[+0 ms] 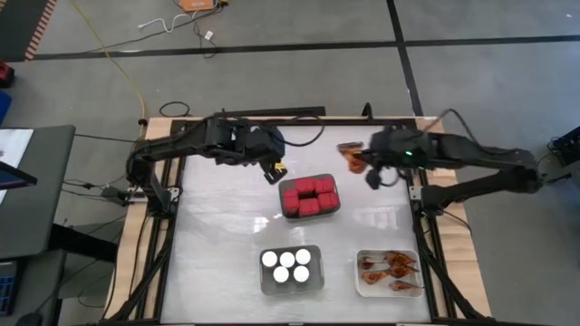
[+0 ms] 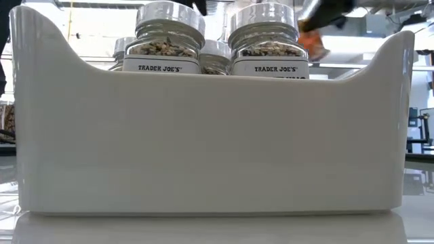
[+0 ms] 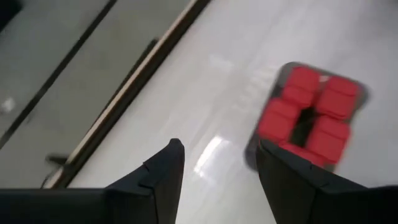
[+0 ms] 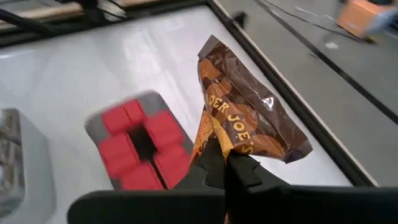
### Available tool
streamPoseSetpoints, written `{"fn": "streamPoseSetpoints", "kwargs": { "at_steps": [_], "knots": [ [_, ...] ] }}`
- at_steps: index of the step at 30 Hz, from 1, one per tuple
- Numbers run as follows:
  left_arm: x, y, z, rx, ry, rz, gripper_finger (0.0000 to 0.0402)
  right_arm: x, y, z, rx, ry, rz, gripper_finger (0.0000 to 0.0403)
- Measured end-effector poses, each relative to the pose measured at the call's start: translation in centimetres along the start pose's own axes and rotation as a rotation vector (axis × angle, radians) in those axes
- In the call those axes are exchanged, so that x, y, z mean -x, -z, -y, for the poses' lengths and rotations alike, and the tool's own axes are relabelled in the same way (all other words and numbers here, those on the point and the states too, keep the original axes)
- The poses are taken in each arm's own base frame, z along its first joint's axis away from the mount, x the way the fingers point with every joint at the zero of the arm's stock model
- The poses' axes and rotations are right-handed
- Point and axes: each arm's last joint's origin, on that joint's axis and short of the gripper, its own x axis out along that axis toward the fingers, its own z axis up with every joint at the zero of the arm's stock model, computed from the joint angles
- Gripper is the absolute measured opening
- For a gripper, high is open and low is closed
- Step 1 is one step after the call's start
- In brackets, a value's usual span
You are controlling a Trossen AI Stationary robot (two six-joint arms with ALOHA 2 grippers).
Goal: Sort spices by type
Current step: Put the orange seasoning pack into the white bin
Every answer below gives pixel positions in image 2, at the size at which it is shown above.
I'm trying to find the orange taco seasoning packet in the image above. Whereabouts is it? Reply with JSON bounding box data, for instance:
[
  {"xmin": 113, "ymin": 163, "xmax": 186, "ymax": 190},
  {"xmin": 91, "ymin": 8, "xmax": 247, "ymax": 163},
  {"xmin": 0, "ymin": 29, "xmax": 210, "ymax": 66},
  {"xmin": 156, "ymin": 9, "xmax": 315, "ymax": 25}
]
[{"xmin": 297, "ymin": 19, "xmax": 332, "ymax": 62}]

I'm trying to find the white-lidded bagel seasoning jar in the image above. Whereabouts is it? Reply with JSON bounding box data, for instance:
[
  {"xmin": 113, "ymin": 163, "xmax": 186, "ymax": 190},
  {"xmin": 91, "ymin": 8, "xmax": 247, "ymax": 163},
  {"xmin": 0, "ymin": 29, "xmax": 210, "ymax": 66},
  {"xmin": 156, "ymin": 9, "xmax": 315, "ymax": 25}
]
[
  {"xmin": 198, "ymin": 39, "xmax": 232, "ymax": 76},
  {"xmin": 227, "ymin": 2, "xmax": 310, "ymax": 80},
  {"xmin": 121, "ymin": 1, "xmax": 206, "ymax": 75},
  {"xmin": 108, "ymin": 36, "xmax": 136, "ymax": 72}
]

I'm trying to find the long ceiling light bar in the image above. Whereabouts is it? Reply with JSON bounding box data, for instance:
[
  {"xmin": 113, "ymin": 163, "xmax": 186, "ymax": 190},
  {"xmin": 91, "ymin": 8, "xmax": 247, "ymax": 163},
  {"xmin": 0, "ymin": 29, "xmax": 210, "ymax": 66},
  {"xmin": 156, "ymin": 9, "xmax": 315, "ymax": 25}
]
[{"xmin": 308, "ymin": 61, "xmax": 434, "ymax": 72}]

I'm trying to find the black equipment stand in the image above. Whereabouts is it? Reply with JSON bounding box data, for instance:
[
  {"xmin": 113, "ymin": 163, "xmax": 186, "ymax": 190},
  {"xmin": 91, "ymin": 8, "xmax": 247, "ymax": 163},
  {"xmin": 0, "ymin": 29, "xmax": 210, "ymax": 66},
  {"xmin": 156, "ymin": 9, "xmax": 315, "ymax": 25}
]
[{"xmin": 406, "ymin": 107, "xmax": 434, "ymax": 153}]

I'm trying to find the pale grey plastic bin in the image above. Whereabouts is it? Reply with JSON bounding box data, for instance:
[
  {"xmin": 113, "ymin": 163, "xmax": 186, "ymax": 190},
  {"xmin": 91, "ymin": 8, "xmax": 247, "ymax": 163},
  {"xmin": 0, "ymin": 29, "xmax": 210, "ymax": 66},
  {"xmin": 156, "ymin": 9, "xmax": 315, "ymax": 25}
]
[{"xmin": 9, "ymin": 5, "xmax": 416, "ymax": 214}]

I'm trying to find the black background table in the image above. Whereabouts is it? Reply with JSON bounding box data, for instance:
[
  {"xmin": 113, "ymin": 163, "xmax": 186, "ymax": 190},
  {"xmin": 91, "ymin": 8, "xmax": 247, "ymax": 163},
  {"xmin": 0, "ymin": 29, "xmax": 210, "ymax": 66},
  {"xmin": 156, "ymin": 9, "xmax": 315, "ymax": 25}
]
[{"xmin": 405, "ymin": 152, "xmax": 434, "ymax": 163}]

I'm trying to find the brown object beyond table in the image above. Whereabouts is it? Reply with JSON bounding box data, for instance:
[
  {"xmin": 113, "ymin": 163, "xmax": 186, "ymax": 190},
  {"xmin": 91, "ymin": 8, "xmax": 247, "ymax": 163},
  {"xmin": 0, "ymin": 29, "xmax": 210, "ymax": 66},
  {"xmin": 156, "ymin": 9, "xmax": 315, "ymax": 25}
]
[{"xmin": 0, "ymin": 103, "xmax": 16, "ymax": 142}]

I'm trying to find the black background furniture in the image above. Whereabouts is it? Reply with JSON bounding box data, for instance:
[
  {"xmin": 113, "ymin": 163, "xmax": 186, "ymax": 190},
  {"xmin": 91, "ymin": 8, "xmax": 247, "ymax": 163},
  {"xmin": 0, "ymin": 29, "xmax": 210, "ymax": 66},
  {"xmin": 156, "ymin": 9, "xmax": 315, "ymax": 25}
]
[{"xmin": 0, "ymin": 138, "xmax": 16, "ymax": 157}]

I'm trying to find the ribbed silver duct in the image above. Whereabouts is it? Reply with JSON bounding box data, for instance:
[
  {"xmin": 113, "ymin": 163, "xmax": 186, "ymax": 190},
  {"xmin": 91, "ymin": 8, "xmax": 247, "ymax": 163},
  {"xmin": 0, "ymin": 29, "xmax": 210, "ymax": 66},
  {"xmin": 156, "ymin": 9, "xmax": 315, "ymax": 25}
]
[{"xmin": 206, "ymin": 0, "xmax": 226, "ymax": 16}]

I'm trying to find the slanted silver duct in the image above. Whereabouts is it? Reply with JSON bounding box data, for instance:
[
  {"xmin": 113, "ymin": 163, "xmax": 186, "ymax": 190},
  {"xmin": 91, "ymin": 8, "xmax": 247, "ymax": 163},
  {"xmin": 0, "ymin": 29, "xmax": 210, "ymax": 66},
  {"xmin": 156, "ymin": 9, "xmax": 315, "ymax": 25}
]
[{"xmin": 298, "ymin": 0, "xmax": 321, "ymax": 21}]

